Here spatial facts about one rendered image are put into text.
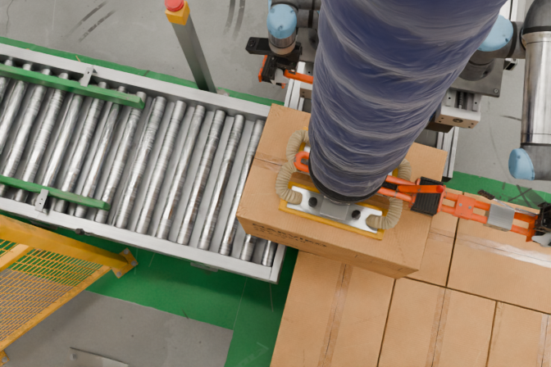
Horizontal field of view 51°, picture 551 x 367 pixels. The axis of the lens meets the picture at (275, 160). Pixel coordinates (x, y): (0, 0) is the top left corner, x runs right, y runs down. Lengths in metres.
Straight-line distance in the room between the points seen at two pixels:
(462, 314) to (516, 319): 0.20
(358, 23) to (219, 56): 2.52
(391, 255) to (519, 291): 0.79
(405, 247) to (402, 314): 0.57
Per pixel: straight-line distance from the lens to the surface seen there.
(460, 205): 1.76
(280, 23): 1.51
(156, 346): 2.96
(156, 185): 2.46
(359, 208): 1.83
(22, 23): 3.61
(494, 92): 2.09
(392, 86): 0.82
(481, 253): 2.47
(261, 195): 1.85
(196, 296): 2.92
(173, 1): 2.18
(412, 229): 1.87
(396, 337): 2.37
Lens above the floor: 2.88
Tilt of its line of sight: 75 degrees down
